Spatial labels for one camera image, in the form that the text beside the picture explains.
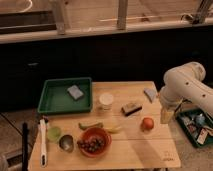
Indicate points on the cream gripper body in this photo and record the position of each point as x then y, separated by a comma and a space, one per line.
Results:
166, 114

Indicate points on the red apple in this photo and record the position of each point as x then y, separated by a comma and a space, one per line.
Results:
147, 124

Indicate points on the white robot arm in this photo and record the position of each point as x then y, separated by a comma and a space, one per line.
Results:
185, 82

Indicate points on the white paper cup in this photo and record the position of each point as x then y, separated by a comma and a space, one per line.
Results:
106, 101

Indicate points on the small metal cup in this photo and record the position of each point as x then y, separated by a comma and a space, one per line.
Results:
66, 143

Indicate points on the light green small cup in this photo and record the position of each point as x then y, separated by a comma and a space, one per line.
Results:
53, 134

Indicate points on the grey folded cloth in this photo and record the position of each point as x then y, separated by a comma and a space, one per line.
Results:
151, 94

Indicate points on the green bin with items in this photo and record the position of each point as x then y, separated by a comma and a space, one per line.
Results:
192, 122

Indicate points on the wooden table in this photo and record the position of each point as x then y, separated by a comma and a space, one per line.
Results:
131, 148

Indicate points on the yellow banana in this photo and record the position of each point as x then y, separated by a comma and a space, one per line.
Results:
113, 130

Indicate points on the orange bowl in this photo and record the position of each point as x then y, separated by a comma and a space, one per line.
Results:
96, 132

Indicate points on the dark grapes bunch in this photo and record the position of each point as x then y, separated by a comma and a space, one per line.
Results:
91, 145

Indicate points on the grey blue sponge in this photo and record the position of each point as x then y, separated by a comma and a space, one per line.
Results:
75, 92

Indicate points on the green plastic tray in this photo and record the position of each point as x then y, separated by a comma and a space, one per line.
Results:
55, 98

